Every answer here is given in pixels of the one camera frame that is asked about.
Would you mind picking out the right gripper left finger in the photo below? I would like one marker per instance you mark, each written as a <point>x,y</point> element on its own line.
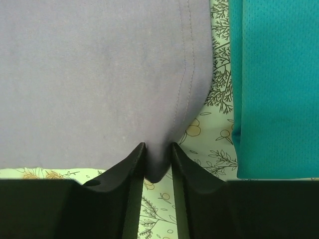
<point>105,207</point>

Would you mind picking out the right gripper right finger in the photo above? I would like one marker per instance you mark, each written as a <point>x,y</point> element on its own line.
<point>210,208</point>

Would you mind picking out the purple t shirt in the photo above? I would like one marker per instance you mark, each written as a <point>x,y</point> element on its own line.
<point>83,82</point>

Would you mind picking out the floral patterned table mat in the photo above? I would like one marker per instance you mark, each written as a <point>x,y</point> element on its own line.
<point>207,141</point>

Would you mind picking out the folded teal t shirt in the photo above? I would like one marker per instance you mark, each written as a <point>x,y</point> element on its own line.
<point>275,78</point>

